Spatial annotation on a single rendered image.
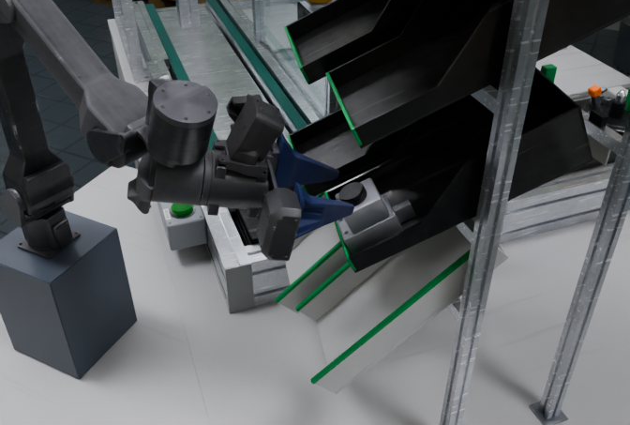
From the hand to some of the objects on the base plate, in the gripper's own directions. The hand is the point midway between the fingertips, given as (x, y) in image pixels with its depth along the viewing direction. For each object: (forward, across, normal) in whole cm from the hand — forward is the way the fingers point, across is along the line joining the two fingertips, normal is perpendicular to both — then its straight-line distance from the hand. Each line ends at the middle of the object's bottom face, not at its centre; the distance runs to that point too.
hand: (314, 189), depth 69 cm
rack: (+33, -11, -35) cm, 49 cm away
